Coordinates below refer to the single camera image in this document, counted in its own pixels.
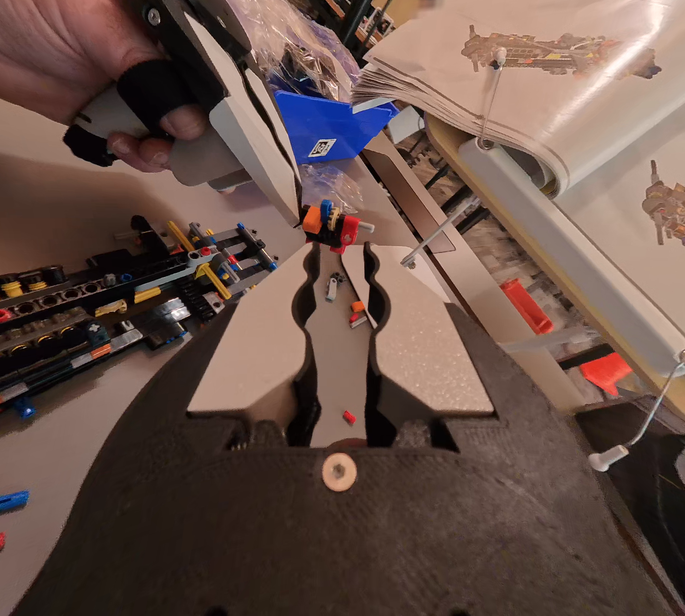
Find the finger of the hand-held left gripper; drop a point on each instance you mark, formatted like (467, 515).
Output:
(219, 48)
(257, 155)

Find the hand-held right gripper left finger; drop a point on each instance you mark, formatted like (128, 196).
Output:
(251, 353)

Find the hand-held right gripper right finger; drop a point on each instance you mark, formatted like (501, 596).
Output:
(428, 353)

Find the small lego gear assembly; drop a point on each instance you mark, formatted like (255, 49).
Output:
(313, 222)

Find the long lego vehicle chassis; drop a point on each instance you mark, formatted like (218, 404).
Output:
(64, 300)

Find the clear bag of lego parts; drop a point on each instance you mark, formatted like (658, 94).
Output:
(278, 27)

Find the grey lego axle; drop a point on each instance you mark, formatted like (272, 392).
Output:
(359, 322)

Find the light grey lego connector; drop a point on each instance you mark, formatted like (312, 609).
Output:
(331, 290)

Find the dark grey lego connector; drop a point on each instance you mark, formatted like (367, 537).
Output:
(338, 277)

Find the blue long lego pin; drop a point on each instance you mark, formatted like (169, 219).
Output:
(13, 501)

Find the lego instruction booklet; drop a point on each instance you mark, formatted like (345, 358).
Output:
(535, 0)

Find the person's left hand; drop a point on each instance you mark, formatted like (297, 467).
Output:
(53, 38)

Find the blue plastic bin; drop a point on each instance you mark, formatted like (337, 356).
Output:
(326, 118)

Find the red plastic part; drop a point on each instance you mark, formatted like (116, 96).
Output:
(527, 305)
(604, 372)

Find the grey stand base plate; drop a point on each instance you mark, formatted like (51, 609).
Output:
(567, 246)

